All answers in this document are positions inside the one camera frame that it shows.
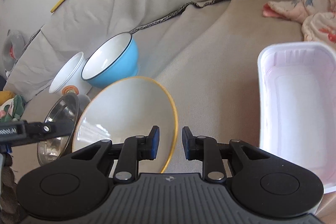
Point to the yellow plush toy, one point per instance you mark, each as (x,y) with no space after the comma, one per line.
(5,96)

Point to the stainless steel bowl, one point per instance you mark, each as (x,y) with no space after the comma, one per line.
(68,108)

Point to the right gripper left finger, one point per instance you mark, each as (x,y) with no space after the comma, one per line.
(133,150)

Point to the pink floral blanket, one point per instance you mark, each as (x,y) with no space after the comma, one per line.
(317,17)

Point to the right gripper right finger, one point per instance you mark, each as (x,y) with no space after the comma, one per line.
(206,150)

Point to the white bowl yellow rim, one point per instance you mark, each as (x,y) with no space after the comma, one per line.
(131,107)

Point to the blue enamel bowl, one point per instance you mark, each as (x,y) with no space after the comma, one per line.
(114,60)

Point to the white plastic tray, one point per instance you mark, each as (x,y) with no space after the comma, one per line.
(297,106)

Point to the white paper cup bowl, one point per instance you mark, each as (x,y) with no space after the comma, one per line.
(68,79)

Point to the green floral cloth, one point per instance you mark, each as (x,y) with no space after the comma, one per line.
(12,109)

